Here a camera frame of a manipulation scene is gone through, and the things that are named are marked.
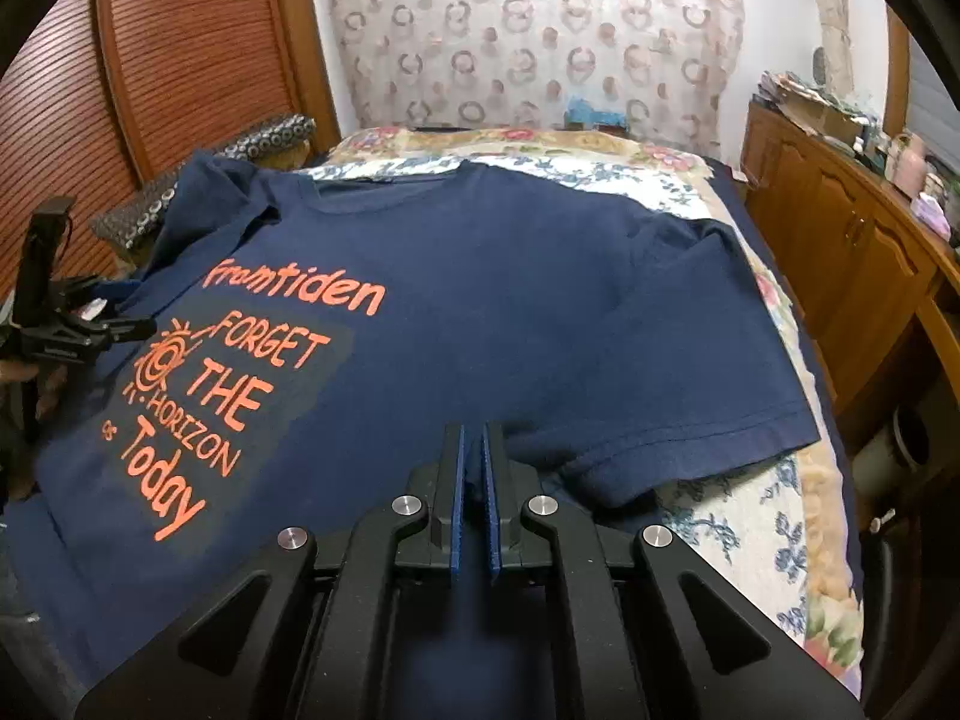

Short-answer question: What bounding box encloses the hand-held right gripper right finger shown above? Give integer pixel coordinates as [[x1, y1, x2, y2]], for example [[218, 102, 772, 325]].
[[482, 422, 867, 720]]

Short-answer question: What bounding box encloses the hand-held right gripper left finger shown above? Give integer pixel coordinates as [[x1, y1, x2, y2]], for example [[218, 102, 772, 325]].
[[79, 424, 467, 720]]

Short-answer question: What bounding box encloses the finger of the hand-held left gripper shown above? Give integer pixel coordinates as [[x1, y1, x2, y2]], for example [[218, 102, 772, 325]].
[[51, 276, 115, 314], [64, 315, 157, 362]]

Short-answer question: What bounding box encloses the navy printed t-shirt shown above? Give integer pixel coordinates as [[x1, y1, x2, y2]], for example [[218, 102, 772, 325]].
[[0, 150, 820, 695]]

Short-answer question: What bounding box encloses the person's left hand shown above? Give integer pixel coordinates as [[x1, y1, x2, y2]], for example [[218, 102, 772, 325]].
[[0, 358, 70, 428]]

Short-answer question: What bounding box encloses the wooden louvered wardrobe door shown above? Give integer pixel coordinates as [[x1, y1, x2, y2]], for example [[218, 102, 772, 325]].
[[0, 0, 147, 301], [94, 0, 340, 192]]

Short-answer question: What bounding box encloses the dark circle patterned folded cloth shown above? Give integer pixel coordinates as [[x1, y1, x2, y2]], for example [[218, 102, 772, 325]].
[[90, 114, 317, 256]]

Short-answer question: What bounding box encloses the floral bedspread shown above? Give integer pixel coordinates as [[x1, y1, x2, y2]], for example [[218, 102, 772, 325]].
[[296, 124, 865, 700]]

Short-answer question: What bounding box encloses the grey cylindrical bin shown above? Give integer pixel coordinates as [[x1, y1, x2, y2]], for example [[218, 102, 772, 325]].
[[851, 403, 935, 505]]

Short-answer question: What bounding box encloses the blue cloth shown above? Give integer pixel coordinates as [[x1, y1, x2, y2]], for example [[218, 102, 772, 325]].
[[564, 94, 631, 133]]

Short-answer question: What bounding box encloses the wooden dresser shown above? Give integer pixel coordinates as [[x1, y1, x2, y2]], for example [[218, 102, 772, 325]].
[[739, 101, 960, 425]]

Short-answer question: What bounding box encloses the circle print curtain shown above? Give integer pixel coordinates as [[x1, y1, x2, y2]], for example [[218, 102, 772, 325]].
[[307, 0, 745, 142]]

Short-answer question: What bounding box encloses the clutter of bottles and boxes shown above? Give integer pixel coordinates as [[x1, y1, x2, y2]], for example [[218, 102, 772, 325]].
[[754, 69, 960, 248]]

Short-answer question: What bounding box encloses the lavender container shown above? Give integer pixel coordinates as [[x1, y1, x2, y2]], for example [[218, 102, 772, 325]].
[[909, 193, 952, 235]]

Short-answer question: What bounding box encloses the pink bottle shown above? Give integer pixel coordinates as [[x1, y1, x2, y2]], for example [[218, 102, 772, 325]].
[[896, 133, 931, 182]]

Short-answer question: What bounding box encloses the grey window blind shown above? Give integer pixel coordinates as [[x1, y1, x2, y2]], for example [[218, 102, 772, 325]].
[[906, 34, 960, 185]]

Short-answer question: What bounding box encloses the cream lace curtain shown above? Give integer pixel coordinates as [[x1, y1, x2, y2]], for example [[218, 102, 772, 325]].
[[812, 0, 854, 91]]

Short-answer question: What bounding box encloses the wooden window frame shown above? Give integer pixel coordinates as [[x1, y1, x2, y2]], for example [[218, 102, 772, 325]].
[[883, 6, 913, 137]]

